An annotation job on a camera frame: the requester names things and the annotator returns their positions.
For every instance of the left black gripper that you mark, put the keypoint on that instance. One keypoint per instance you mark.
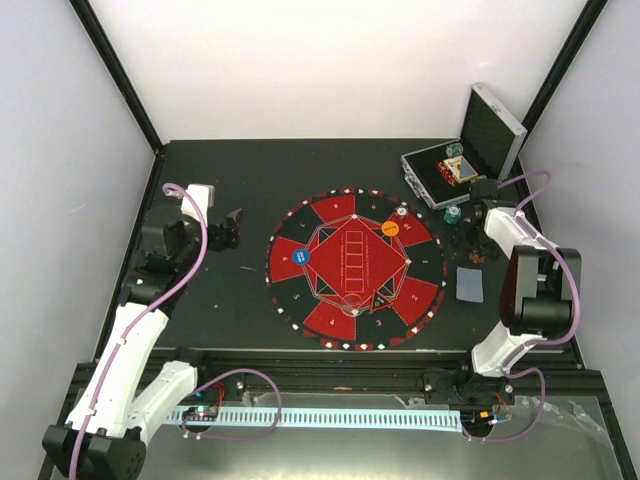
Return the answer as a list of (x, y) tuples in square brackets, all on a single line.
[(218, 242)]

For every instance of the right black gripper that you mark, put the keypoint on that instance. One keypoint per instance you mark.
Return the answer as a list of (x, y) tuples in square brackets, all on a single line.
[(491, 250)]

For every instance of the brown chip stack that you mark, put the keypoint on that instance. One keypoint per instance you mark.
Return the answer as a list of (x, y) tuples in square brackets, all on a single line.
[(477, 258), (401, 212)]

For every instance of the blue small blind button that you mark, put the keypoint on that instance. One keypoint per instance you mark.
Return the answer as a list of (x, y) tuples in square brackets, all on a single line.
[(301, 256)]

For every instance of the orange big blind button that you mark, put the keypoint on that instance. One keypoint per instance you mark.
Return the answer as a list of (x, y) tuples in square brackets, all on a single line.
[(390, 228)]

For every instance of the black triangular marker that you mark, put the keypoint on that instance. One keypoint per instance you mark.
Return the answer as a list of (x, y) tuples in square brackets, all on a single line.
[(379, 302)]

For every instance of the clear round dealer button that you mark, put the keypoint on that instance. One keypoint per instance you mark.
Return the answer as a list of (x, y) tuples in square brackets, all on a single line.
[(352, 304)]

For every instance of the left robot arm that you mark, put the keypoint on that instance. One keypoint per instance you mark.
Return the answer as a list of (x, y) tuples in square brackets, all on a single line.
[(106, 435)]

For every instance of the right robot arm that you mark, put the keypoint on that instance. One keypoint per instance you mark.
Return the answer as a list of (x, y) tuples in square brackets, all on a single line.
[(539, 303)]

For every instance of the green chip stack on table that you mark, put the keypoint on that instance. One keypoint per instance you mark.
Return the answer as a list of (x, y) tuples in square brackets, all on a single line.
[(452, 214)]

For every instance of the blue card deck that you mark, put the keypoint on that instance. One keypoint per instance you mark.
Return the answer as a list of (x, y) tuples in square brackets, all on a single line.
[(469, 285)]

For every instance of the pyramid card box in case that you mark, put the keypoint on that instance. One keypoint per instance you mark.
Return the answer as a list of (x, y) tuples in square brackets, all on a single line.
[(461, 170)]

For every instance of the aluminium poker case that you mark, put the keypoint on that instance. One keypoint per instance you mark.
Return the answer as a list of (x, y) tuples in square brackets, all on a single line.
[(491, 137)]

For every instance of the red dice in case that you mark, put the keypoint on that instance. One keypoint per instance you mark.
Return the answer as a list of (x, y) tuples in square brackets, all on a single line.
[(446, 174)]

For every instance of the green chip stack in case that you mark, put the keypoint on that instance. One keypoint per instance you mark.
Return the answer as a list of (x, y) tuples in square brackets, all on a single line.
[(454, 150)]

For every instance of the round red black poker mat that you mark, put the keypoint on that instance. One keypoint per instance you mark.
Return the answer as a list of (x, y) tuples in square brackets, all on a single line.
[(349, 254)]

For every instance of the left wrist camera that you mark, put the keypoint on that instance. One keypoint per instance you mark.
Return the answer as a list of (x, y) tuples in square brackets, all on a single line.
[(198, 195)]

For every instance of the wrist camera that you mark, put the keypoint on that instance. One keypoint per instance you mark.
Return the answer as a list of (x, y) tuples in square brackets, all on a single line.
[(484, 193), (198, 195)]

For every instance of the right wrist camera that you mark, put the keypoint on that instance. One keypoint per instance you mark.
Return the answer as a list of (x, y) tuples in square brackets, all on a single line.
[(484, 193)]

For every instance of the white slotted cable duct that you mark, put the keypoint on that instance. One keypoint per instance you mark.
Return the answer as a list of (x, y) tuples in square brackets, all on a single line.
[(327, 418)]

